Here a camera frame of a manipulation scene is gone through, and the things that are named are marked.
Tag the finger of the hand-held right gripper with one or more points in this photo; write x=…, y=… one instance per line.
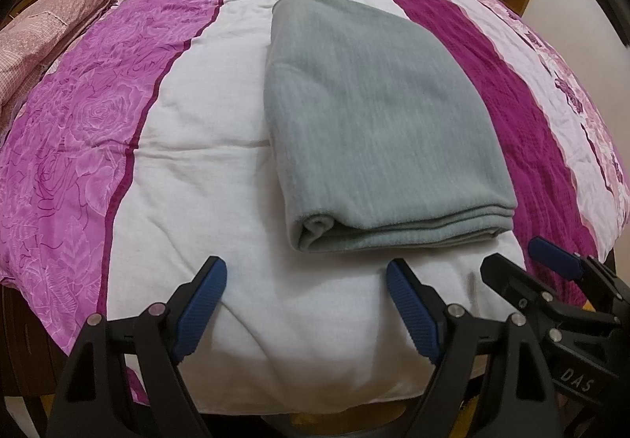
x=551, y=255
x=507, y=276

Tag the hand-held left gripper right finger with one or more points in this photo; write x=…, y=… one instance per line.
x=411, y=305

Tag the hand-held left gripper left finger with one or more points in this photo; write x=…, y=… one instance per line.
x=204, y=305

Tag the grey pants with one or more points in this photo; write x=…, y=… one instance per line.
x=374, y=123

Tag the purple floral bed blanket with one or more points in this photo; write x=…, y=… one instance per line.
x=221, y=148

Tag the pink patterned pillow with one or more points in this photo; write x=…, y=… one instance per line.
x=59, y=15

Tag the dark wooden bed frame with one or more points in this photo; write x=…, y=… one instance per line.
x=19, y=344

